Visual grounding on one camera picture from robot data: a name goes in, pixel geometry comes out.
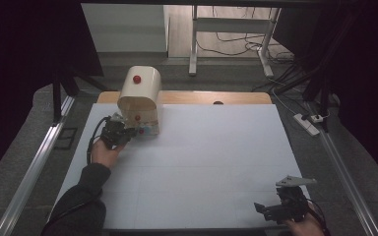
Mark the white power strip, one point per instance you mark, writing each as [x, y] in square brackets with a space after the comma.
[305, 124]

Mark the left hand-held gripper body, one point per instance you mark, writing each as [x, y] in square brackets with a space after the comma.
[114, 132]

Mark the person's right hand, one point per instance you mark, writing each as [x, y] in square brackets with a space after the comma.
[306, 227]

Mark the cream drawer cabinet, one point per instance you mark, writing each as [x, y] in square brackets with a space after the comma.
[144, 88]

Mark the white desk frame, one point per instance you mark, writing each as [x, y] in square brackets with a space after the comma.
[229, 24]

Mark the wooden table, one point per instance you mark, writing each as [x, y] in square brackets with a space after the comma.
[190, 97]

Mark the black metal stand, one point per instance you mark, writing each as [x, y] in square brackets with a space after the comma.
[323, 98]
[57, 98]

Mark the white table mat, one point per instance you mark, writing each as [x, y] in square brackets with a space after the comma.
[190, 164]

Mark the aluminium rail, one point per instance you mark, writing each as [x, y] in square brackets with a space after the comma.
[32, 173]
[344, 177]

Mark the black curtain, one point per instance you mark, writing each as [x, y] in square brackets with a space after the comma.
[367, 82]
[19, 65]

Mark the clear drawer with red knob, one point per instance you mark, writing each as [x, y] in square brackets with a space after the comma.
[151, 131]

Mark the white cabinet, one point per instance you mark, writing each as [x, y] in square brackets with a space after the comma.
[124, 29]

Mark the white plug adapter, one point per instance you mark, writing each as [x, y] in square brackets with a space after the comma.
[317, 118]

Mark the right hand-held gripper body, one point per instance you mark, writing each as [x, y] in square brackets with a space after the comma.
[292, 206]

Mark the person's left hand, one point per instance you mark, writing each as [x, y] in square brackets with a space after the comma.
[105, 155]

